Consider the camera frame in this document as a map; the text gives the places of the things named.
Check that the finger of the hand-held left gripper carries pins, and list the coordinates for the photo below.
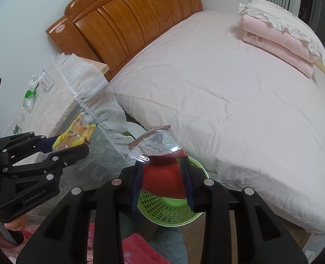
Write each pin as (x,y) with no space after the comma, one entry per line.
(49,145)
(74,152)

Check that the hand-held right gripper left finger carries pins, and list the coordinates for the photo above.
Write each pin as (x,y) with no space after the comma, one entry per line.
(137,187)

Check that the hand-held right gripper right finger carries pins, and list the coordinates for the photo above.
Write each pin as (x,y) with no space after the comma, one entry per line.
(188,189)

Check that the yellow snack packet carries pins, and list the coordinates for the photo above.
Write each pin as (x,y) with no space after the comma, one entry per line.
(74,133)

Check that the red snack packet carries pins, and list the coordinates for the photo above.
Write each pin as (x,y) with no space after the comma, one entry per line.
(162,176)

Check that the green plastic basket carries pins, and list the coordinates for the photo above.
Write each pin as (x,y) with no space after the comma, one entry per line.
(162,209)

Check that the white box red label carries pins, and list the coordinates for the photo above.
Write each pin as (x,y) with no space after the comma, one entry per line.
(46,81)

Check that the person's left hand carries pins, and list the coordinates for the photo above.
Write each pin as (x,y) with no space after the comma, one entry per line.
(15,225)

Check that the white lace tablecloth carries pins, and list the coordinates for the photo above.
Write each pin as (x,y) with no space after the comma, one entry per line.
(49,110)

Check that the clear plastic bottle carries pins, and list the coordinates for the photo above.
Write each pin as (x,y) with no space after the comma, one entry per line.
(16,125)

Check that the grey quilted clothing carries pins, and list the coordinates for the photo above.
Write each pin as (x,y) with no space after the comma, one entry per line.
(168,239)

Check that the green plastic wrapper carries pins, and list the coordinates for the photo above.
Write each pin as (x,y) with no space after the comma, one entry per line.
(29,94)

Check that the pink floral clothing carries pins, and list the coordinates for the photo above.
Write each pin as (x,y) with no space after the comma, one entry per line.
(140,249)

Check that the crumpled white paper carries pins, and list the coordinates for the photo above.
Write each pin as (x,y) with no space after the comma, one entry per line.
(33,83)

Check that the wooden bedside table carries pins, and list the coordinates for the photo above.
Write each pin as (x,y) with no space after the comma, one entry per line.
(99,67)

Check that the bed with pale pink sheet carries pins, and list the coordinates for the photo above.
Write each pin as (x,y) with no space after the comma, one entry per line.
(206,88)

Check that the wooden headboard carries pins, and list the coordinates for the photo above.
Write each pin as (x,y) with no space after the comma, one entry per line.
(124,19)

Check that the folded pink blanket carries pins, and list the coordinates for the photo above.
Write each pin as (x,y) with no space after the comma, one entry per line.
(275,44)

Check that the white frilled pillow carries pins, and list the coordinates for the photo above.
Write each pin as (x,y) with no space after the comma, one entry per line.
(272,11)

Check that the dark cabinet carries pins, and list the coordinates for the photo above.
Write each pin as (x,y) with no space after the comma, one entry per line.
(322,19)

